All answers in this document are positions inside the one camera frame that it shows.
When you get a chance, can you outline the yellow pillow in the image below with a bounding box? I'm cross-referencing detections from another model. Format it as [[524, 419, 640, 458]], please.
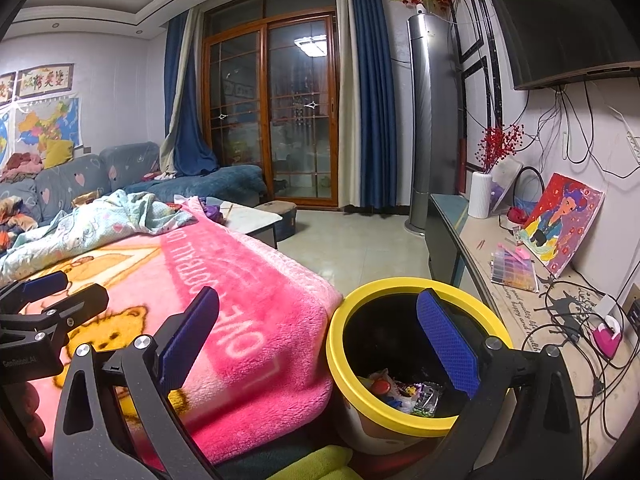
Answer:
[[44, 139, 75, 168]]

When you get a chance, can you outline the purple plastic bag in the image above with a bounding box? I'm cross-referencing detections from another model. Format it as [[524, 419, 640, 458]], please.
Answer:
[[200, 197, 226, 223]]

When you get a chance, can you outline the white ribbed vase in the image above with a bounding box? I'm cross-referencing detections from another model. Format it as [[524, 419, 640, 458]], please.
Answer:
[[467, 171, 493, 220]]

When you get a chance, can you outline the orange patterned cloth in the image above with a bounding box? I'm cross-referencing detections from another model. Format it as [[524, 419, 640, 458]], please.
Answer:
[[0, 197, 38, 251]]

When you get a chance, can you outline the yellow rimmed bin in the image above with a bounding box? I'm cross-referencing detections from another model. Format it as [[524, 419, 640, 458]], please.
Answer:
[[326, 277, 515, 456]]

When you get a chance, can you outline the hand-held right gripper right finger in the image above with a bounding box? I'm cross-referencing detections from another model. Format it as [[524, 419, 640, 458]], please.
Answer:
[[416, 287, 585, 480]]

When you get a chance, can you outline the world map poster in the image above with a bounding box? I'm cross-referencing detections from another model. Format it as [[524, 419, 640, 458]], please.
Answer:
[[0, 110, 11, 168]]

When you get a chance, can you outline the blue curtain with beige lining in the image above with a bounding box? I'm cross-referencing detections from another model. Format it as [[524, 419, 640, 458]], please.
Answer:
[[337, 0, 412, 213], [159, 7, 221, 177]]

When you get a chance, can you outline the pink tape dispenser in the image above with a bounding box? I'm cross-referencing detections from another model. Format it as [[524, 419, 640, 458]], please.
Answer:
[[592, 312, 623, 358]]

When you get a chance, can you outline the grey tower air conditioner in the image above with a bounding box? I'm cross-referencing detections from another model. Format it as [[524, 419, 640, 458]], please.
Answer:
[[404, 12, 463, 236]]

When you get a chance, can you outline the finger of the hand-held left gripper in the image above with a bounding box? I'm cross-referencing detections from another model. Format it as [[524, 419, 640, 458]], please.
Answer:
[[0, 284, 110, 331], [0, 271, 68, 303]]

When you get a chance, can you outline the black wall television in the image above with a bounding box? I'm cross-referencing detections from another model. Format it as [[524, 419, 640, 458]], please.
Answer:
[[472, 0, 640, 92]]

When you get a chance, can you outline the beige top TV cabinet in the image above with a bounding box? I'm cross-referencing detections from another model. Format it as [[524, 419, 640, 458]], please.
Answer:
[[427, 192, 640, 480]]

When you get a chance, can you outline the colourful portrait painting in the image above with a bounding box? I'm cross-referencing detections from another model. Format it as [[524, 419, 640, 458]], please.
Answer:
[[517, 172, 606, 278]]

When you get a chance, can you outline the white canvas board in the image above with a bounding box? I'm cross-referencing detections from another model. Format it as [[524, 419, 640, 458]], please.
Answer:
[[490, 161, 523, 213]]

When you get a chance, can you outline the framed calligraphy picture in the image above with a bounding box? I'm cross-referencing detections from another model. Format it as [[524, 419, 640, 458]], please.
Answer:
[[15, 63, 75, 99]]

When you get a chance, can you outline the colourful bead organizer box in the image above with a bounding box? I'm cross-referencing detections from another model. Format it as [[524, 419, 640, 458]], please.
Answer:
[[491, 247, 540, 293]]

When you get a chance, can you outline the dark stool with beige top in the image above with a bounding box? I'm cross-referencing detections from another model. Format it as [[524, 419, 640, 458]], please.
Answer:
[[256, 200, 299, 242]]

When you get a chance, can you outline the country map poster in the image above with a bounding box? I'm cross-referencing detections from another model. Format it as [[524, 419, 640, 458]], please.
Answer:
[[15, 96, 82, 153]]

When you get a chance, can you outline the black wall socket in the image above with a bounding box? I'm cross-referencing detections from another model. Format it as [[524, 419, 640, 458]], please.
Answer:
[[622, 285, 640, 333]]

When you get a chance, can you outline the blue sofa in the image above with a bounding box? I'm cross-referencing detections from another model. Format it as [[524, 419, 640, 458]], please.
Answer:
[[0, 141, 268, 241]]

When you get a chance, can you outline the dark handled basket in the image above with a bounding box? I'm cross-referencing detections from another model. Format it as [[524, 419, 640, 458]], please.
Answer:
[[506, 166, 543, 226]]

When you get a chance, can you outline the yellow-green cloth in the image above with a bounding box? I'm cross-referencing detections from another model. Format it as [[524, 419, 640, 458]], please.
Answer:
[[267, 445, 371, 480]]

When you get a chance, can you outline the person's left hand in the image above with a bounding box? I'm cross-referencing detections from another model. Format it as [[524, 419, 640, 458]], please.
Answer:
[[15, 382, 46, 438]]

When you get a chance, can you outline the pile of red clothes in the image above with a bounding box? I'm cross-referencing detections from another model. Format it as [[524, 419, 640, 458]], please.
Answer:
[[2, 152, 46, 181]]

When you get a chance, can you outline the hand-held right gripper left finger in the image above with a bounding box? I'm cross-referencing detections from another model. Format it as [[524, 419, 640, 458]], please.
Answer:
[[52, 286, 221, 480]]

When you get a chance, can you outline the white top coffee table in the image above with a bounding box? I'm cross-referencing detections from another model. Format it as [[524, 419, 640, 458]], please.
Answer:
[[220, 201, 284, 250]]

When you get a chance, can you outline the pink printed blanket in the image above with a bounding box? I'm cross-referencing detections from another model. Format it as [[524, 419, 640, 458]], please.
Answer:
[[0, 199, 345, 466]]

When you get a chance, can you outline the purple candy wrapper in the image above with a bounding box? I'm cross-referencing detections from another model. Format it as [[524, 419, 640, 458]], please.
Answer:
[[415, 382, 446, 413]]

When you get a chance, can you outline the light blue printed quilt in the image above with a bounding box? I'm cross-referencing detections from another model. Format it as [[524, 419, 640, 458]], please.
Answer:
[[0, 189, 197, 281]]

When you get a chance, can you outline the wooden framed glass sliding door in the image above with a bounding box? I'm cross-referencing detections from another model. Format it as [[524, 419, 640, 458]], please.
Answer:
[[201, 0, 342, 208]]

